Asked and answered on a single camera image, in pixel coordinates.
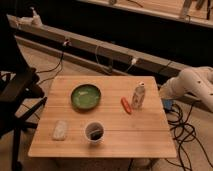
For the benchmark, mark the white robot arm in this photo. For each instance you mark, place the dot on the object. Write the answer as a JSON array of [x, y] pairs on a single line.
[[195, 80]]

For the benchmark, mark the small clear plastic bottle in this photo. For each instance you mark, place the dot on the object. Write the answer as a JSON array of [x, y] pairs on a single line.
[[138, 96]]

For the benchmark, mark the white spray bottle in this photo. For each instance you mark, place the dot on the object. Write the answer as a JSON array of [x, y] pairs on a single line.
[[36, 18]]

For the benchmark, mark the orange carrot toy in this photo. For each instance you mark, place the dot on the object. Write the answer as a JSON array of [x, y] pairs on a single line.
[[126, 105]]

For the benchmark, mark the green round bowl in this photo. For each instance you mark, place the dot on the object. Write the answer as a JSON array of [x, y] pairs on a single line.
[[85, 97]]

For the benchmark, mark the wooden square table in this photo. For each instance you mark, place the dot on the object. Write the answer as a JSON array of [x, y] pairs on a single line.
[[141, 134]]

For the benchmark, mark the long metal beam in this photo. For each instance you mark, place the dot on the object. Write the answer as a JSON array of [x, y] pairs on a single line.
[[100, 48]]

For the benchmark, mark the white paper cup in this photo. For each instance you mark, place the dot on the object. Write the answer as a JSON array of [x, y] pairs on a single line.
[[94, 132]]

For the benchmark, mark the pale rectangular sponge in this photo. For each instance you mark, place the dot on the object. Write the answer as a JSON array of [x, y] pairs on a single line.
[[60, 131]]

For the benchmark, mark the blue box on floor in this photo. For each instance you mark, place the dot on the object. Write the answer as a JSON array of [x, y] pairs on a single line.
[[167, 104]]

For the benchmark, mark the black office chair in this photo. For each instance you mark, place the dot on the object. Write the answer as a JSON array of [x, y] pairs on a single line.
[[18, 81]]

